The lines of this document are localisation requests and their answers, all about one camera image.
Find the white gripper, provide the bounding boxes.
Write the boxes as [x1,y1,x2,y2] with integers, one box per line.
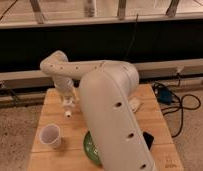
[55,77,75,101]

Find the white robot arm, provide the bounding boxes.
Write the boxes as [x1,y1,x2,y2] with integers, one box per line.
[40,51,158,171]

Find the green ceramic bowl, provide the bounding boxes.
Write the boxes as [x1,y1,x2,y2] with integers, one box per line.
[83,132,101,166]

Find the wooden table board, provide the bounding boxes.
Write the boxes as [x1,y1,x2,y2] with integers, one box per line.
[27,84,184,171]

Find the white small box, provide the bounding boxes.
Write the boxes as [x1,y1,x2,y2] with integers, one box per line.
[129,97,141,112]

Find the black smartphone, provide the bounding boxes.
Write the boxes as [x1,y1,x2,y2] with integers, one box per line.
[143,132,154,149]

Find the black floor cable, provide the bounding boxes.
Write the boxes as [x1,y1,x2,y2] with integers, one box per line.
[151,81,202,139]

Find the black hanging cable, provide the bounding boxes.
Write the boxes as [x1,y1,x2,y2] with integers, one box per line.
[123,13,140,63]

